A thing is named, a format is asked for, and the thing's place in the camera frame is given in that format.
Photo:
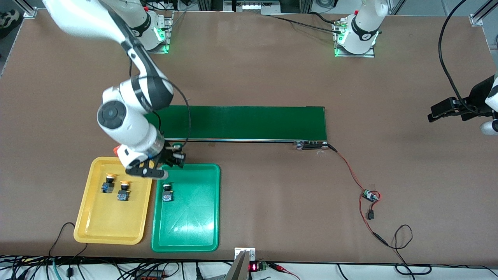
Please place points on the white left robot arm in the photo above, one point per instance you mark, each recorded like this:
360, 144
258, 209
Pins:
365, 23

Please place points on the green belt conveyor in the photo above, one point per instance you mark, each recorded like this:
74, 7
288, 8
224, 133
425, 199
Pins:
253, 122

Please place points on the red digit display module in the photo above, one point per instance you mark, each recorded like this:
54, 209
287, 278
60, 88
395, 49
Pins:
253, 267

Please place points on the small green circuit board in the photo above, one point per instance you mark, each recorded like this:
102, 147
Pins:
369, 195

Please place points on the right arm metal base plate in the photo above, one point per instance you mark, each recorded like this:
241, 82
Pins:
169, 39

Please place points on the grey metal camera mount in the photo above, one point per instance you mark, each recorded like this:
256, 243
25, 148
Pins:
239, 268

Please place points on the dark shoe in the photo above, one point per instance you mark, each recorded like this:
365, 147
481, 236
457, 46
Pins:
8, 21

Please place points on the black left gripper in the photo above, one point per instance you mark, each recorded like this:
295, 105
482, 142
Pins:
477, 96

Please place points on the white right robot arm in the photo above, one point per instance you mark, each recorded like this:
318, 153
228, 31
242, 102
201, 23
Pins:
134, 130

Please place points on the green plastic tray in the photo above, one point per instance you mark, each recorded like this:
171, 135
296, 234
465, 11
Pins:
194, 217

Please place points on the red clip lead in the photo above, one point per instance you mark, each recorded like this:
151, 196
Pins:
284, 269

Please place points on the green push button switch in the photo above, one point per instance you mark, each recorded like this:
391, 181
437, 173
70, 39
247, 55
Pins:
167, 196
177, 146

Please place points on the grey metal equipment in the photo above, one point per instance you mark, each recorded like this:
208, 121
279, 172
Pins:
249, 6

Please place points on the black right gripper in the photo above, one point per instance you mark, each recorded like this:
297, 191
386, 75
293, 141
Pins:
169, 154

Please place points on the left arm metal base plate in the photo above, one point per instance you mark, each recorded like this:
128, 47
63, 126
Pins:
365, 55

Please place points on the yellow push button switch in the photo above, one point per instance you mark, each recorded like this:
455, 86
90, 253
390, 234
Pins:
123, 194
108, 186

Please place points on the aluminium frame profile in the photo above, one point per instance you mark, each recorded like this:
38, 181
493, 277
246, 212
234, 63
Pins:
480, 13
29, 11

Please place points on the small black connector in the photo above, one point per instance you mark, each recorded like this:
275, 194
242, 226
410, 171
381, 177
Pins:
370, 214

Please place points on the yellow plastic tray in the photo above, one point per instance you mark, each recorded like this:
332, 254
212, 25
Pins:
113, 221

